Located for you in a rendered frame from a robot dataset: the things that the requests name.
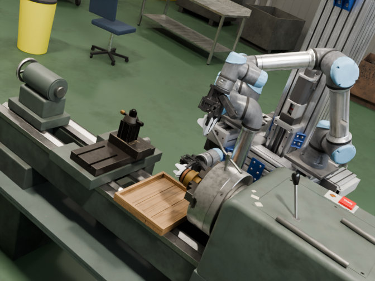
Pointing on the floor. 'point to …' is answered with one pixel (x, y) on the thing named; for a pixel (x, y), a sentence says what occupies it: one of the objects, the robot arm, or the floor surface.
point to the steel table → (230, 7)
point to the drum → (35, 25)
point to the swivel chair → (109, 11)
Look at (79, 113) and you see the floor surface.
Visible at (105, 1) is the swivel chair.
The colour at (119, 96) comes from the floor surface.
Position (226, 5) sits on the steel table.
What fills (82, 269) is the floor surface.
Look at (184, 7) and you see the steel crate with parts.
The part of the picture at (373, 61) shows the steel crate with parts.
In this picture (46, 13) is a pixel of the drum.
